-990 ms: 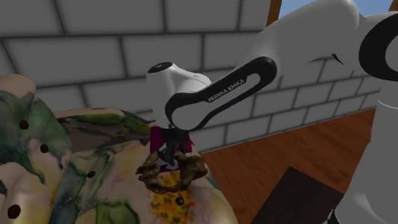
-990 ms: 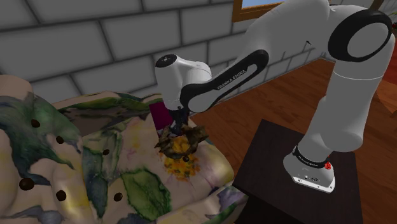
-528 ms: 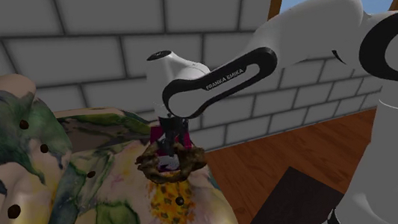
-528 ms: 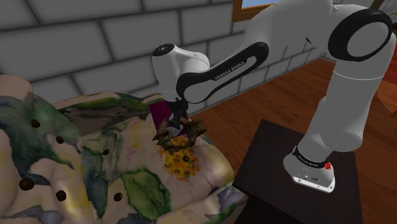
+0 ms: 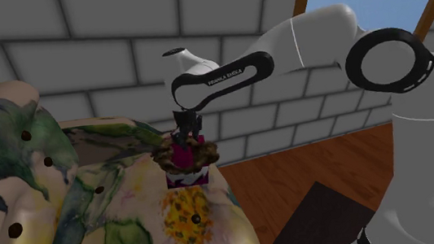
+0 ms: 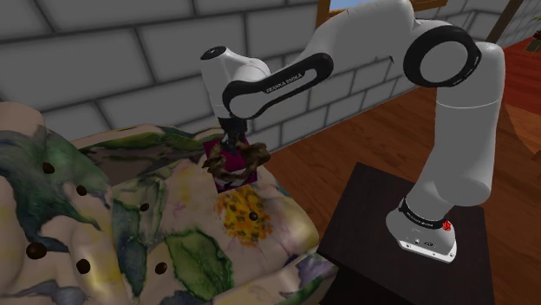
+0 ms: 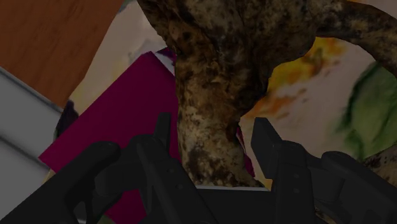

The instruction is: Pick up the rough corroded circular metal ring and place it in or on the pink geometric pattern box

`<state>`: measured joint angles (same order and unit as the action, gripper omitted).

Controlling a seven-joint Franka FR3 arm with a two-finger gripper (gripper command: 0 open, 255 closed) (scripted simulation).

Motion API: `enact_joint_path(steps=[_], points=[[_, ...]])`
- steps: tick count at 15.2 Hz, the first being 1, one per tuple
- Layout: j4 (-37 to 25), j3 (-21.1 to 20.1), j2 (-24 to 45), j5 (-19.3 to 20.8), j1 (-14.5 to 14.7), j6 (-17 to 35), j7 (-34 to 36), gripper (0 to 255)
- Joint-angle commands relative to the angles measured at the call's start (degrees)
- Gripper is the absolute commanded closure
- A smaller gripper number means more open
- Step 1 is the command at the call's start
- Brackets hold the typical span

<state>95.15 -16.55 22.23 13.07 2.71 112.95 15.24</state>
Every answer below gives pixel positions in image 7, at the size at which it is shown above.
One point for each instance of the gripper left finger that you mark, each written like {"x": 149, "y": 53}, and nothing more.
{"x": 155, "y": 173}

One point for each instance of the cream floral patterned bed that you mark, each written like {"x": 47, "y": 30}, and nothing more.
{"x": 313, "y": 102}

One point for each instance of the brown mottled animal figure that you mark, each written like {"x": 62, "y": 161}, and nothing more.
{"x": 214, "y": 93}

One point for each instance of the magenta flat book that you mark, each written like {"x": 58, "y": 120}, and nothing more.
{"x": 124, "y": 111}

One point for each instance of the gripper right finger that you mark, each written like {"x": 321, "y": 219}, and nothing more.
{"x": 291, "y": 173}

